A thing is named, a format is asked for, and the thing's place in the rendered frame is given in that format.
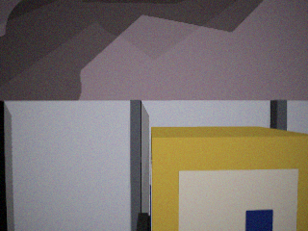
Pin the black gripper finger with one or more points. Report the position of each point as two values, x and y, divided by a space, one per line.
143 222

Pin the yellow carton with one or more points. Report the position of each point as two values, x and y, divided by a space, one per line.
228 178

